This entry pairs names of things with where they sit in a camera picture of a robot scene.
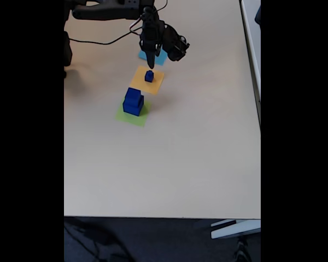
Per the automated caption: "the medium blue cube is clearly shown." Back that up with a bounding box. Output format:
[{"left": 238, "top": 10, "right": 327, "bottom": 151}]
[{"left": 124, "top": 87, "right": 142, "bottom": 106}]

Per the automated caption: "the large blue cube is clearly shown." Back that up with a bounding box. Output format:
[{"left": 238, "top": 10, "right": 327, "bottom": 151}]
[{"left": 122, "top": 95, "right": 145, "bottom": 117}]

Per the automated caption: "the blue paper square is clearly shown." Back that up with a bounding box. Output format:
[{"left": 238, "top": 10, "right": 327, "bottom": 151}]
[{"left": 138, "top": 48, "right": 168, "bottom": 67}]

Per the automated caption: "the orange paper square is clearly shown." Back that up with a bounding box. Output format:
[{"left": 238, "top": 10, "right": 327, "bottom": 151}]
[{"left": 129, "top": 64, "right": 166, "bottom": 96}]

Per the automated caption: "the green paper square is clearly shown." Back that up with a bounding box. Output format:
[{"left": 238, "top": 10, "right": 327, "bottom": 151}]
[{"left": 114, "top": 99, "right": 153, "bottom": 128}]

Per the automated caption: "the white side table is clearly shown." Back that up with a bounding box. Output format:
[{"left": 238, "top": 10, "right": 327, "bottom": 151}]
[{"left": 239, "top": 0, "right": 261, "bottom": 132}]

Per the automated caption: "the white table foot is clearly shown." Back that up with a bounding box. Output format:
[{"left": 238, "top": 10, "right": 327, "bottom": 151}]
[{"left": 210, "top": 219, "right": 261, "bottom": 240}]

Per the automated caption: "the black camera box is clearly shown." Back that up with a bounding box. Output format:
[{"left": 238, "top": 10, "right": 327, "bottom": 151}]
[{"left": 162, "top": 24, "right": 191, "bottom": 62}]

